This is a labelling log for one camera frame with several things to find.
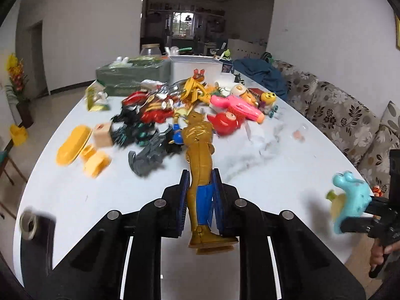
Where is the small drink carton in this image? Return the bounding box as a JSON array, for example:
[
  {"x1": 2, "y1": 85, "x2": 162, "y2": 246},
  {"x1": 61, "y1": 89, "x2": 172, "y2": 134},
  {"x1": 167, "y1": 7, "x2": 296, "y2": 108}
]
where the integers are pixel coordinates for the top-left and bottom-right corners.
[{"x1": 85, "y1": 81, "x2": 110, "y2": 112}]

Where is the green box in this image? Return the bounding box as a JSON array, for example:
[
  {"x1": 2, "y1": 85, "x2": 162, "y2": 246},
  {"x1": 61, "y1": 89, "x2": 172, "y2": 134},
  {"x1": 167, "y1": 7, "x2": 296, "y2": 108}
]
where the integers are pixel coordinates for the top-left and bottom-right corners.
[{"x1": 95, "y1": 57, "x2": 172, "y2": 96}]

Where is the bear figure with white helmet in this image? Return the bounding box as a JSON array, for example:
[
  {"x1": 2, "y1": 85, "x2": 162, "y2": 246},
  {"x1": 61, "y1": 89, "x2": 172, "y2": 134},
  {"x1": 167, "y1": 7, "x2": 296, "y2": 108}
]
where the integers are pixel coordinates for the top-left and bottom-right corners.
[{"x1": 229, "y1": 84, "x2": 261, "y2": 104}]

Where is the wall shelf with ornaments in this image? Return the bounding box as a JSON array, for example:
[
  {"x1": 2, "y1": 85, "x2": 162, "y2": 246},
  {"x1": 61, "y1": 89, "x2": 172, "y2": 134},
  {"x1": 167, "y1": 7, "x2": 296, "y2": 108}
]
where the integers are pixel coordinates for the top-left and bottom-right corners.
[{"x1": 147, "y1": 1, "x2": 226, "y2": 18}]

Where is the blue cloth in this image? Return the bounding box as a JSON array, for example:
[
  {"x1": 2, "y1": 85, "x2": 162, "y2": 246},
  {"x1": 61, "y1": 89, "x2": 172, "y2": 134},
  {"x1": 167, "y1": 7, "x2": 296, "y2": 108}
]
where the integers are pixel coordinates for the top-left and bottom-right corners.
[{"x1": 233, "y1": 58, "x2": 288, "y2": 101}]

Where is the white crumpled tissue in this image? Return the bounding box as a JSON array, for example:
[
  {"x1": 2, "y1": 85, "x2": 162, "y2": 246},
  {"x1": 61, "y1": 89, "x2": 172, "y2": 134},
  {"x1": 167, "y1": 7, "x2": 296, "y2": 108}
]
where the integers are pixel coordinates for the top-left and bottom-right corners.
[{"x1": 246, "y1": 121, "x2": 283, "y2": 151}]

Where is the red round plastic toy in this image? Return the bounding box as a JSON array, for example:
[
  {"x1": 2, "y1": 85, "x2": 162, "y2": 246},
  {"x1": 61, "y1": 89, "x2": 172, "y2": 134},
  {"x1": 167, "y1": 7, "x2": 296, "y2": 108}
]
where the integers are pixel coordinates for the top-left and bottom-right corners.
[{"x1": 208, "y1": 111, "x2": 246, "y2": 137}]

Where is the red armored robot toy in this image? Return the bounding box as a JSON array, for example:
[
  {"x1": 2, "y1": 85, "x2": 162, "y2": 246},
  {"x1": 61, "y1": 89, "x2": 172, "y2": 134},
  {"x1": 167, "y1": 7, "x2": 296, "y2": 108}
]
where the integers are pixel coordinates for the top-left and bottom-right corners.
[{"x1": 122, "y1": 90, "x2": 176, "y2": 126}]

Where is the gold action figure toy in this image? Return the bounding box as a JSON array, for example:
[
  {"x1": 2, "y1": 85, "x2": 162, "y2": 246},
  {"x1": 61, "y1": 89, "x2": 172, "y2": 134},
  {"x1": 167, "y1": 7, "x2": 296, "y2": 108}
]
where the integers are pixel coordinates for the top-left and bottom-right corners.
[{"x1": 173, "y1": 109, "x2": 240, "y2": 255}]

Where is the window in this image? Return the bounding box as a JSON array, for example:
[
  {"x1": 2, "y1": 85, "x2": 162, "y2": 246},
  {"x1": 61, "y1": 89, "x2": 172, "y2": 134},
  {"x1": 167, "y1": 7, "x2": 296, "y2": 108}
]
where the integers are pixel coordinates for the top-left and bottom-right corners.
[{"x1": 173, "y1": 12, "x2": 194, "y2": 40}]

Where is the grey toy axe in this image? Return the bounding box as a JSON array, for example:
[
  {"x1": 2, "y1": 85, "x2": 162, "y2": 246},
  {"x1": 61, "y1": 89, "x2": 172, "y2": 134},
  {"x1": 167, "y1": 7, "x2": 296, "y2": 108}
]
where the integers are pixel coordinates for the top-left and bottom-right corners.
[{"x1": 128, "y1": 128, "x2": 176, "y2": 177}]

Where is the teal plastic animal toy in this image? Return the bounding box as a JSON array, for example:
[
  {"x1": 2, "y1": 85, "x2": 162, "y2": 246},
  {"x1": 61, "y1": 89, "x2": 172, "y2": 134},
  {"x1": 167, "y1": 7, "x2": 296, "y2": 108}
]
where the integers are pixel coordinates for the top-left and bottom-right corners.
[{"x1": 325, "y1": 170, "x2": 373, "y2": 235}]

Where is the pale yellow plastic toy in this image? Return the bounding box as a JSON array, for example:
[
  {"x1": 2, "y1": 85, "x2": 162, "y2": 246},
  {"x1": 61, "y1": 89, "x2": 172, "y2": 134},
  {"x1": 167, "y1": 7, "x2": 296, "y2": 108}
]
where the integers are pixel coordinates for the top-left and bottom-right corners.
[{"x1": 80, "y1": 145, "x2": 112, "y2": 179}]

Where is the person's right hand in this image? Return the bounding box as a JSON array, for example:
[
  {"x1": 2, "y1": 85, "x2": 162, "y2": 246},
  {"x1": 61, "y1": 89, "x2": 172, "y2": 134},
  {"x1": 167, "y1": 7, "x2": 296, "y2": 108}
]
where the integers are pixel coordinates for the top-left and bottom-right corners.
[{"x1": 369, "y1": 240, "x2": 400, "y2": 271}]

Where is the floral sofa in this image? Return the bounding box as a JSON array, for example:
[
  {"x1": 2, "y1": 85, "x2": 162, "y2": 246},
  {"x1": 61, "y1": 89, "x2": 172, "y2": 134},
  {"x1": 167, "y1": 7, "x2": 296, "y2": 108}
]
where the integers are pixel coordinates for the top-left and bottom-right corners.
[{"x1": 270, "y1": 59, "x2": 400, "y2": 192}]

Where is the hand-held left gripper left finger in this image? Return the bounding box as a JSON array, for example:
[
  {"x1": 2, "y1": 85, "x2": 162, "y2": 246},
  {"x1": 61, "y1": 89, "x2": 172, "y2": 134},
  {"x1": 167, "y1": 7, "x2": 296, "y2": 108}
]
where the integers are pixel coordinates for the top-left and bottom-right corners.
[{"x1": 47, "y1": 169, "x2": 191, "y2": 300}]

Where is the black spiky toy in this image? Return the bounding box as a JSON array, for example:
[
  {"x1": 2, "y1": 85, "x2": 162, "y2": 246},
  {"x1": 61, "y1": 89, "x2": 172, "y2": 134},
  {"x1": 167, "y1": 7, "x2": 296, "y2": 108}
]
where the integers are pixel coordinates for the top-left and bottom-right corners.
[{"x1": 111, "y1": 106, "x2": 157, "y2": 148}]

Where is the tan wooden block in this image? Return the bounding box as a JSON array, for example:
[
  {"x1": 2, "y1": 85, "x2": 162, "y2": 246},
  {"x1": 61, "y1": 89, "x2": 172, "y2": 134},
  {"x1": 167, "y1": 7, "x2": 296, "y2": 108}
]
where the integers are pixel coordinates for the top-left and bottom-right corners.
[{"x1": 94, "y1": 122, "x2": 114, "y2": 147}]

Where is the clear plastic capsule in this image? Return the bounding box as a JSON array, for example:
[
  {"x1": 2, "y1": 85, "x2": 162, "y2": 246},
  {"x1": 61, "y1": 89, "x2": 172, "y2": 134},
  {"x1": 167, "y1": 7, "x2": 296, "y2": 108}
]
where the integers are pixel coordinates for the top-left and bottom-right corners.
[{"x1": 292, "y1": 124, "x2": 311, "y2": 142}]

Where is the tape roll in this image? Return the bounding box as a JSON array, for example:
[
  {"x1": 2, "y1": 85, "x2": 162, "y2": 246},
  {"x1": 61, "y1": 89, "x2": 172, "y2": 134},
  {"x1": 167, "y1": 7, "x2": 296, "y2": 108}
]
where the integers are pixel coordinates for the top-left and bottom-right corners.
[{"x1": 19, "y1": 211, "x2": 39, "y2": 241}]

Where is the pink toy water gun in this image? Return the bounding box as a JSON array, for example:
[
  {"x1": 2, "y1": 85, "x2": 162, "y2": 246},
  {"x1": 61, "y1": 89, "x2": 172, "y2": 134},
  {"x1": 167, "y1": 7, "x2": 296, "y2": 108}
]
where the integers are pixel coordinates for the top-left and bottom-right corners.
[{"x1": 210, "y1": 95, "x2": 266, "y2": 125}]

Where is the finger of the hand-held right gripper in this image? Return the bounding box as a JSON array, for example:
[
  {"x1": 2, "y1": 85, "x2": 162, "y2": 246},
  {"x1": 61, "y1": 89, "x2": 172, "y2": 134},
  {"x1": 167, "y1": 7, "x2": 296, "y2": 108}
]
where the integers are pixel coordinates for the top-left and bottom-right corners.
[
  {"x1": 340, "y1": 216, "x2": 376, "y2": 234},
  {"x1": 364, "y1": 195, "x2": 390, "y2": 218}
]

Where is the yellow oval plastic toy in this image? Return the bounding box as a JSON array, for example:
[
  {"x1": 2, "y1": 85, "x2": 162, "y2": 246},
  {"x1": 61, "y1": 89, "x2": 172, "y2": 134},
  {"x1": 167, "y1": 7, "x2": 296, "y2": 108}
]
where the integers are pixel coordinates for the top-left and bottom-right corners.
[{"x1": 56, "y1": 125, "x2": 93, "y2": 166}]

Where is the white box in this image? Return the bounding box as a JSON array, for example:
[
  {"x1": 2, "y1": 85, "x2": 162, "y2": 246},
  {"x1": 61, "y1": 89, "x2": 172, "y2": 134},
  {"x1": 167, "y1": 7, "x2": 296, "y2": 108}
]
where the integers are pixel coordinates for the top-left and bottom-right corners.
[{"x1": 169, "y1": 55, "x2": 221, "y2": 82}]

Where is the yellow flower plant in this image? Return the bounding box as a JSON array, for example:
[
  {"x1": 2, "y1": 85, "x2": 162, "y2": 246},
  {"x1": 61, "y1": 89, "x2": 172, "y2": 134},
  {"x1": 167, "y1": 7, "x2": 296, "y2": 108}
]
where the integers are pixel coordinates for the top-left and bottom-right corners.
[{"x1": 4, "y1": 53, "x2": 34, "y2": 129}]

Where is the wooden chair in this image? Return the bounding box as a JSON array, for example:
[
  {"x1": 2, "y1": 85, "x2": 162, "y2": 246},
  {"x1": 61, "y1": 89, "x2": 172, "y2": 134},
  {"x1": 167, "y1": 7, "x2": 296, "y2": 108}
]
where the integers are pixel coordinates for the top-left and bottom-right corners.
[{"x1": 0, "y1": 137, "x2": 29, "y2": 220}]

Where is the glass jar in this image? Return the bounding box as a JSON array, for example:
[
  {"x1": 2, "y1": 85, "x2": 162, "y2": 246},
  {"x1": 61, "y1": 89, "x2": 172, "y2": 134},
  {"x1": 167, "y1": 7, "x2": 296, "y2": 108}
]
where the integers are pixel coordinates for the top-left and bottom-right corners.
[{"x1": 139, "y1": 44, "x2": 161, "y2": 58}]

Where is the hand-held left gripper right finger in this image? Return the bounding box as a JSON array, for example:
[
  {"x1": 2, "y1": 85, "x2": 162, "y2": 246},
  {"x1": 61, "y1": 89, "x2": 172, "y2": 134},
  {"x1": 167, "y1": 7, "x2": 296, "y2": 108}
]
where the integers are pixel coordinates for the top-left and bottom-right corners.
[{"x1": 213, "y1": 168, "x2": 367, "y2": 300}]

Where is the silver plastic toy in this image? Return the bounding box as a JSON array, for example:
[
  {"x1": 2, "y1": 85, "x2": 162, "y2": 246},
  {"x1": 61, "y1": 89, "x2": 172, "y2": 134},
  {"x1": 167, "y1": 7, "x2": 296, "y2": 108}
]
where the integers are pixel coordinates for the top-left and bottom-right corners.
[{"x1": 155, "y1": 82, "x2": 182, "y2": 100}]

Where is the yellow bear toy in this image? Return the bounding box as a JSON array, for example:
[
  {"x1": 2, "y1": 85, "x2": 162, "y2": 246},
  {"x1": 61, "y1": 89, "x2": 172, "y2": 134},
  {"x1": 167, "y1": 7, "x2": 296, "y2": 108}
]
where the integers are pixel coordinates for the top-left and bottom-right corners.
[{"x1": 259, "y1": 90, "x2": 279, "y2": 118}]

